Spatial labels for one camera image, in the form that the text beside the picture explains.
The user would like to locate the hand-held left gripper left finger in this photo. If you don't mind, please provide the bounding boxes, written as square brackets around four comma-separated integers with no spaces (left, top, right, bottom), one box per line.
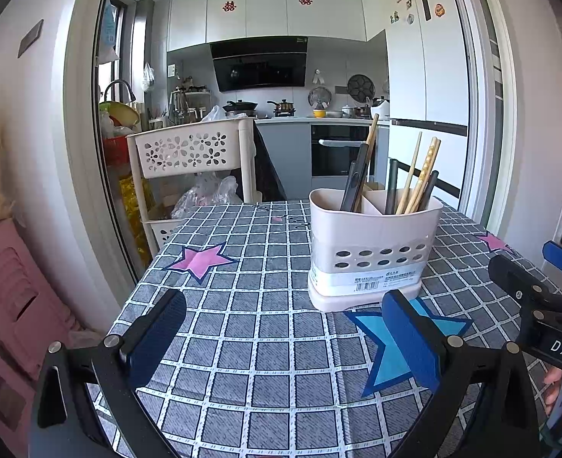
[28,289,187,458]

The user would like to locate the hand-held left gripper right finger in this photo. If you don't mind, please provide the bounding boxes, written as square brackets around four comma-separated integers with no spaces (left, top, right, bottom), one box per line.
[381,290,542,458]

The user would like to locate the white plastic utensil holder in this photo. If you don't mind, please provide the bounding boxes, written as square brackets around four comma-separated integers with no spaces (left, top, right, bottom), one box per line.
[308,187,444,312]

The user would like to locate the patterned wooden chopstick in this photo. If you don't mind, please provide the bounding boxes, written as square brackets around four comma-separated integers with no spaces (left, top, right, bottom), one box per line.
[405,136,437,214]
[411,138,441,214]

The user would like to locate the plain wooden chopstick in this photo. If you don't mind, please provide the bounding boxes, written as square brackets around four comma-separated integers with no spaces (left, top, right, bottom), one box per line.
[396,131,423,215]
[352,113,380,211]

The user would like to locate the person's right hand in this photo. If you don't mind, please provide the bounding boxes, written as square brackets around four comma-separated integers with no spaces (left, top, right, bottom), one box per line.
[543,364,562,418]

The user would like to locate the grey checked star tablecloth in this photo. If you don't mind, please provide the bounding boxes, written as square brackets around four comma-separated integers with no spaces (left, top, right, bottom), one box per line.
[87,199,562,458]

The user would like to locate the yellow packaging bag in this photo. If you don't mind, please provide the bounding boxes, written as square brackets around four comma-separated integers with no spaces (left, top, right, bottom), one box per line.
[119,174,155,258]

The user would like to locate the clear crumpled plastic bag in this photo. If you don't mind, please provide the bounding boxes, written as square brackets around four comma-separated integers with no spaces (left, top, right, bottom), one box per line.
[171,176,244,220]

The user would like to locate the pink cardboard box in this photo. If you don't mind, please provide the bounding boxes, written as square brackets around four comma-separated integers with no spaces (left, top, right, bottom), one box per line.
[0,219,91,382]

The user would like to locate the cream plastic storage cart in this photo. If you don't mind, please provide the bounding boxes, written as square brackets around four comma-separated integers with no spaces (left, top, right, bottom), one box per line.
[126,117,258,258]

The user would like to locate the glass sliding door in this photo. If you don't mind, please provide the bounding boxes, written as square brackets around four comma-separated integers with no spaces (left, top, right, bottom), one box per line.
[453,0,506,230]

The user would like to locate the black built-in oven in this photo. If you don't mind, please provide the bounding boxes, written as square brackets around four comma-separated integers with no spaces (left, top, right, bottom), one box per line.
[310,124,377,177]

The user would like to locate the yellow green bowls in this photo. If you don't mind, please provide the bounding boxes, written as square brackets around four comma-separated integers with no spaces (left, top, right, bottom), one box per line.
[99,100,141,137]

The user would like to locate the white refrigerator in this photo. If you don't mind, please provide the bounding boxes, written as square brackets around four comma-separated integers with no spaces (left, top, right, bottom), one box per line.
[383,0,470,201]

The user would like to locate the black wok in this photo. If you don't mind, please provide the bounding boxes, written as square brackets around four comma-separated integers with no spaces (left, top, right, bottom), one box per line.
[222,99,259,116]

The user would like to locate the metal kitchen faucet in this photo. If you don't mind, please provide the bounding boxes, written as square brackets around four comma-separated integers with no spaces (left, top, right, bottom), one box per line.
[103,80,136,106]

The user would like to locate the round metal hanging rack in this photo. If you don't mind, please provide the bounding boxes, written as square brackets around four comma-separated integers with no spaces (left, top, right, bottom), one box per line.
[308,86,332,108]

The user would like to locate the black range hood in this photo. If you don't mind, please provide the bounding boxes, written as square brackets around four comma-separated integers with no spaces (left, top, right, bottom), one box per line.
[209,35,309,93]

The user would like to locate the blue hanging cloth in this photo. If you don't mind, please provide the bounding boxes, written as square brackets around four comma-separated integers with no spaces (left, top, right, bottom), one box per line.
[100,2,120,63]

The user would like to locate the grey wall switch panel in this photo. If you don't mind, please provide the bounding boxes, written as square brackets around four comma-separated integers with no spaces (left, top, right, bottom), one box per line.
[18,20,44,58]

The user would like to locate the white wall cabinets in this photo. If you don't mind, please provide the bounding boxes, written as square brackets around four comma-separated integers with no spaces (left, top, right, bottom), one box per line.
[166,0,389,53]

